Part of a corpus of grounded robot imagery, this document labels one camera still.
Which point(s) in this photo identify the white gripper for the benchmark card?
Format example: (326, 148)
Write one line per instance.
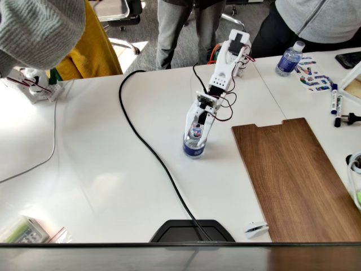
(194, 115)

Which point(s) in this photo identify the blue label bottle sticker cap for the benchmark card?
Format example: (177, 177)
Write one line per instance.
(193, 151)

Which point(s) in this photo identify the white leader arm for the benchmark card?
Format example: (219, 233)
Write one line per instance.
(36, 90)

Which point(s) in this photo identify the water bottle with plain cap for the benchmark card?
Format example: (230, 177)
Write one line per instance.
(287, 63)

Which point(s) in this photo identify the person in grey trousers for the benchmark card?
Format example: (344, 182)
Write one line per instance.
(169, 34)

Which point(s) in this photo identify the chrome office chair base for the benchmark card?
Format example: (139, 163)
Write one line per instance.
(232, 18)

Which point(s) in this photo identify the brown wooden board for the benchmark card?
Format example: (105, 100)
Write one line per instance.
(293, 180)

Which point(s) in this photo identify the black monitor stand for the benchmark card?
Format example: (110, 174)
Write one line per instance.
(180, 233)

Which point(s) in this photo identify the colourful sticker sheet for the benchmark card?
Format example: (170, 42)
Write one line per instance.
(313, 76)

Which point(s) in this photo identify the person in yellow trousers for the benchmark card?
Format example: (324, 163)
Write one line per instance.
(96, 53)

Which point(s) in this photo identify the black office chair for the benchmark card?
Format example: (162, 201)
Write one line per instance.
(127, 11)

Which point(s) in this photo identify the blue whiteboard marker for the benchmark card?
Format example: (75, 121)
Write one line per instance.
(333, 98)

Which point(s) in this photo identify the black whiteboard marker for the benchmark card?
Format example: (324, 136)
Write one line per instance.
(338, 111)

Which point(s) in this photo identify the green table clamp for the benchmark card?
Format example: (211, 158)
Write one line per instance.
(55, 76)

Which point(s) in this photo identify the black power plug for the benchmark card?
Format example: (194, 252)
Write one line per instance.
(351, 118)

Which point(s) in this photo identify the white framed wooden tray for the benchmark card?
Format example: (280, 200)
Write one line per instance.
(348, 82)

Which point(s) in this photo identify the person in grey hoodie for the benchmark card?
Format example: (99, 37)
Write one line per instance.
(316, 17)

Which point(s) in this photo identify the black computer monitor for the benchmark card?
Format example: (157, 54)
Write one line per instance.
(112, 258)

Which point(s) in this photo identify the white plastic tray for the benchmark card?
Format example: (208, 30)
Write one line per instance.
(350, 175)

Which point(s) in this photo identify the black smartphone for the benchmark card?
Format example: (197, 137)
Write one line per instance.
(349, 60)

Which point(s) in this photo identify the round dark desk grommet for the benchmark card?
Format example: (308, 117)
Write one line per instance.
(358, 164)

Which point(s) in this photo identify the clear zip bag red seal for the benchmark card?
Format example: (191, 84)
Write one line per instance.
(60, 237)

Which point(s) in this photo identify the wrist camera on white mount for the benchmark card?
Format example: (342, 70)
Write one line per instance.
(205, 100)

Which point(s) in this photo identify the white clamp bracket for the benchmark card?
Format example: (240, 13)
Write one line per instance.
(255, 230)

